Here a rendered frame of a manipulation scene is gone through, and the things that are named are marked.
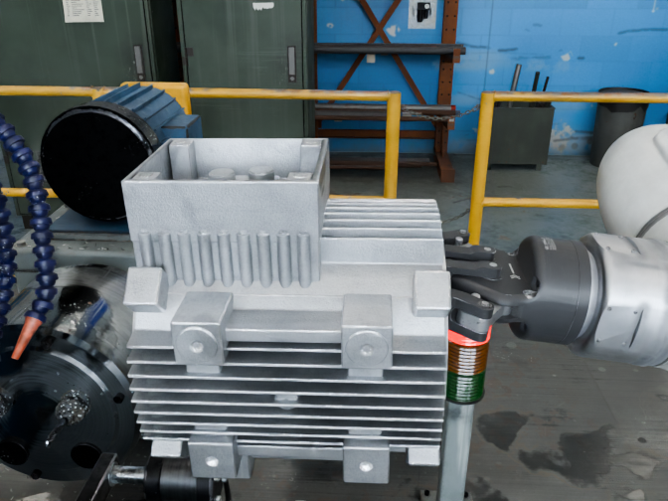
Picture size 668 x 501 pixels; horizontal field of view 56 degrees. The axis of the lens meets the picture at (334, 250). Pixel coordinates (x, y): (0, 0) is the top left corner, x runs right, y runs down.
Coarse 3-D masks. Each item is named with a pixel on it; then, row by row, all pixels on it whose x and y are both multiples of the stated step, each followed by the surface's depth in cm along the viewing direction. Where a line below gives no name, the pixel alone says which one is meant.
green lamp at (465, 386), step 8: (448, 376) 82; (456, 376) 81; (464, 376) 81; (472, 376) 81; (480, 376) 82; (448, 384) 83; (456, 384) 82; (464, 384) 82; (472, 384) 82; (480, 384) 83; (448, 392) 83; (456, 392) 82; (464, 392) 82; (472, 392) 82; (480, 392) 83; (456, 400) 83; (464, 400) 83; (472, 400) 83
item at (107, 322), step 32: (32, 288) 85; (64, 288) 84; (96, 288) 85; (64, 320) 77; (96, 320) 80; (128, 320) 84; (0, 352) 76; (32, 352) 76; (64, 352) 76; (96, 352) 76; (128, 352) 80; (0, 384) 78; (32, 384) 78; (64, 384) 78; (96, 384) 77; (128, 384) 78; (0, 416) 77; (32, 416) 80; (64, 416) 75; (96, 416) 79; (128, 416) 80; (0, 448) 82; (32, 448) 82; (64, 448) 82; (96, 448) 81; (128, 448) 82; (64, 480) 85
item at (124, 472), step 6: (120, 468) 73; (126, 468) 73; (132, 468) 73; (138, 468) 73; (144, 468) 73; (120, 474) 73; (126, 474) 73; (132, 474) 73; (138, 474) 73; (120, 480) 73; (126, 480) 73; (132, 480) 73; (138, 480) 72
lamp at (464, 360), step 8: (448, 344) 81; (456, 344) 80; (488, 344) 81; (448, 352) 81; (456, 352) 80; (464, 352) 80; (472, 352) 80; (480, 352) 80; (448, 360) 82; (456, 360) 81; (464, 360) 80; (472, 360) 80; (480, 360) 81; (448, 368) 82; (456, 368) 81; (464, 368) 80; (472, 368) 80; (480, 368) 81
